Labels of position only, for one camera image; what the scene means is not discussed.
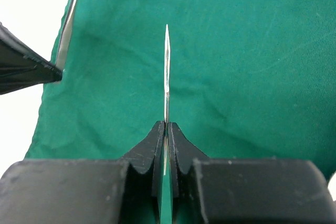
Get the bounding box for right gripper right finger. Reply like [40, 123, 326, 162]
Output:
[167, 123, 331, 223]

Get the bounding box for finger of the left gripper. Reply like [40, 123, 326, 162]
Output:
[1, 25, 62, 94]

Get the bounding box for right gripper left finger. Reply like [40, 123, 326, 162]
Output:
[1, 121, 165, 223]

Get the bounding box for steel tweezers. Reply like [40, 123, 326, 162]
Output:
[163, 24, 171, 176]
[56, 0, 77, 71]

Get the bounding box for dark green surgical cloth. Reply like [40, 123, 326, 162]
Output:
[26, 0, 335, 223]

